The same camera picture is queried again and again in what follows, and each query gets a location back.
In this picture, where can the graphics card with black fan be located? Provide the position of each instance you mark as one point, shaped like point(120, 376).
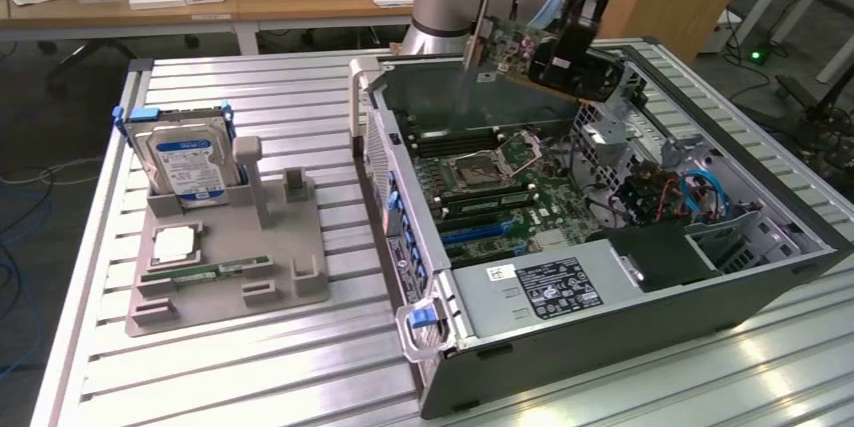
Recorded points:
point(514, 47)

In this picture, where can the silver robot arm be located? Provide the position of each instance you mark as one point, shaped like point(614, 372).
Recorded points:
point(440, 7)

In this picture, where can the metal drive cage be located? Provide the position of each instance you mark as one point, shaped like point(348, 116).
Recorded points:
point(607, 134)

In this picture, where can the metal socket cover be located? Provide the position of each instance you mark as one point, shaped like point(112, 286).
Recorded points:
point(520, 149)

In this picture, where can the power box with green light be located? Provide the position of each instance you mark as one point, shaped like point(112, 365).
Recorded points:
point(756, 54)

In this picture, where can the CPU socket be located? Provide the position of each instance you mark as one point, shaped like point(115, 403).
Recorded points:
point(476, 169)

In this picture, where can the green motherboard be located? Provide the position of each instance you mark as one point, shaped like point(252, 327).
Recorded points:
point(554, 197)

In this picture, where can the black equipment stand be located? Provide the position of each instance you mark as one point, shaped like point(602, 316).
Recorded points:
point(821, 107)

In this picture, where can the blue expansion slot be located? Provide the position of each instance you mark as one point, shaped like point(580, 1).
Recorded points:
point(474, 233)

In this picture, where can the gray metal disk bay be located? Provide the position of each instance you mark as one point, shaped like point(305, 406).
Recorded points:
point(734, 242)

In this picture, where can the gray power supply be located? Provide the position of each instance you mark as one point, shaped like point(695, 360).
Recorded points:
point(534, 292)

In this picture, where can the blue case latch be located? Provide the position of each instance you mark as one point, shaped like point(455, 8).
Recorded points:
point(420, 319)

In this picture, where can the open black PC case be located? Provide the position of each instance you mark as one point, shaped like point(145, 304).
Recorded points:
point(600, 357)

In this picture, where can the gray plastic parts rack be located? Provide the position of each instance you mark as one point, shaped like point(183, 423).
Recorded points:
point(267, 257)

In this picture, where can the hard disk in blue caddy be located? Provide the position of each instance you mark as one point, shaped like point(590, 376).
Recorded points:
point(187, 162)

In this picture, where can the silver CPU chip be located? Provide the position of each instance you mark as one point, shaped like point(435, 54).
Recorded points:
point(175, 244)

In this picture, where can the green RAM stick on rack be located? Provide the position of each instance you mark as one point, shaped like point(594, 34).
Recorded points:
point(200, 272)

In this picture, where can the black chair base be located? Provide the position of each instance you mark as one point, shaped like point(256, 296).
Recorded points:
point(87, 54)

